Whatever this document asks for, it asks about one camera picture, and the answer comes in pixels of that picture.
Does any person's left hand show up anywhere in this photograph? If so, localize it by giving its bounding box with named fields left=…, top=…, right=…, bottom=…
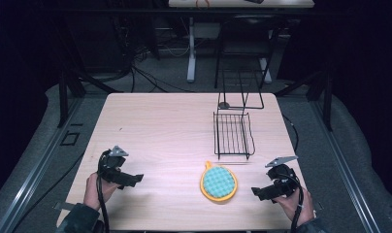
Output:
left=83, top=171, right=120, bottom=212

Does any round teal sponge orange rim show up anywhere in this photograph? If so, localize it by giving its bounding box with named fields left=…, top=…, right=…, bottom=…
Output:
left=199, top=160, right=239, bottom=204

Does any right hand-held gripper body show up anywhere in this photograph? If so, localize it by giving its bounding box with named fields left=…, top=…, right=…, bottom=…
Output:
left=264, top=155, right=303, bottom=198

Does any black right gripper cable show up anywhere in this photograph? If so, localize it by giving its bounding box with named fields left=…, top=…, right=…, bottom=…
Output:
left=278, top=173, right=306, bottom=233

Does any white background desk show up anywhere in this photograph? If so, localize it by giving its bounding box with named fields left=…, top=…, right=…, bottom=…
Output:
left=167, top=0, right=315, bottom=84

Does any black metal stand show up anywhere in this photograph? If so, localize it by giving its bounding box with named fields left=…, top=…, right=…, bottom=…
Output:
left=274, top=62, right=335, bottom=132
left=55, top=30, right=124, bottom=129

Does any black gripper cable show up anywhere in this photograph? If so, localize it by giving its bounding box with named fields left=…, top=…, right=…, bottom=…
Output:
left=95, top=151, right=112, bottom=233
left=278, top=173, right=306, bottom=233

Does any aluminium floor rail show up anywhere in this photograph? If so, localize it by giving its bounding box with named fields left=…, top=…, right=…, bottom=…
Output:
left=309, top=99, right=383, bottom=233
left=0, top=96, right=85, bottom=233

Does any black wire rack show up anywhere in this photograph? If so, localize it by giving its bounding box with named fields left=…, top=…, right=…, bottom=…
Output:
left=212, top=67, right=266, bottom=161

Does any person's right hand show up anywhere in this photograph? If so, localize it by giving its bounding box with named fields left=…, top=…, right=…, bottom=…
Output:
left=271, top=186, right=315, bottom=228

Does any bundle of floor cables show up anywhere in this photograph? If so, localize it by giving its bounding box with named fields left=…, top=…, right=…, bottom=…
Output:
left=117, top=18, right=198, bottom=95

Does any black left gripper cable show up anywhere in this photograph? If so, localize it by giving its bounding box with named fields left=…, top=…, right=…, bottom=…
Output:
left=95, top=151, right=112, bottom=233

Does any black cable beside table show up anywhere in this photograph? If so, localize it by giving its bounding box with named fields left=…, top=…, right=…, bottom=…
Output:
left=281, top=114, right=301, bottom=153

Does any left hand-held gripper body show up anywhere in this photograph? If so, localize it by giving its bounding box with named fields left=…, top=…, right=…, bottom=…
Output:
left=97, top=145, right=131, bottom=188

